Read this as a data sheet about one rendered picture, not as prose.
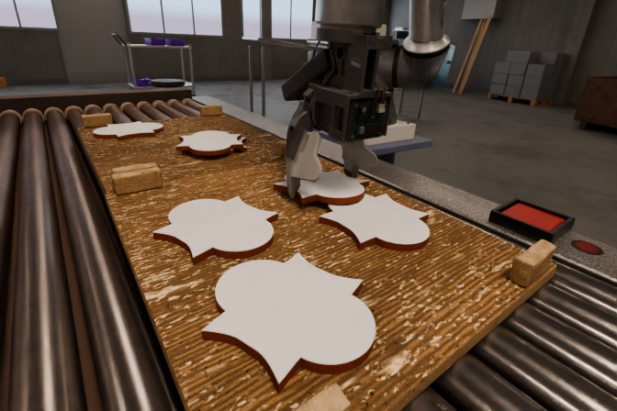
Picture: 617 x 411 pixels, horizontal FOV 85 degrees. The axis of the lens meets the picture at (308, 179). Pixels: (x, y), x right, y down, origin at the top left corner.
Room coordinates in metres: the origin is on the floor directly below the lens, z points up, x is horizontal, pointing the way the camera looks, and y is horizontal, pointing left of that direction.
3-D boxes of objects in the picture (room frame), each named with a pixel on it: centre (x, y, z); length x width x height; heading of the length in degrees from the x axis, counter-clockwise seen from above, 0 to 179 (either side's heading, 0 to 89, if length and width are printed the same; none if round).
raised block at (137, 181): (0.42, 0.23, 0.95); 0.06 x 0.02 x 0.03; 127
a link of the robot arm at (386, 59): (1.05, -0.19, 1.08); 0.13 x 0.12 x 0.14; 66
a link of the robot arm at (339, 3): (0.42, -0.04, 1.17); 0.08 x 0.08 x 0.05
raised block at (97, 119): (0.75, 0.48, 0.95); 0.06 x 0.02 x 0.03; 128
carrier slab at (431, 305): (0.34, 0.01, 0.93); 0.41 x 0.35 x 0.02; 37
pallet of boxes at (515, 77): (8.13, -4.85, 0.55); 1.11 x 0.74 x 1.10; 32
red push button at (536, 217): (0.41, -0.30, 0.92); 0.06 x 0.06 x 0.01; 38
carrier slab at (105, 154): (0.68, 0.26, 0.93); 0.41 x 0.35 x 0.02; 38
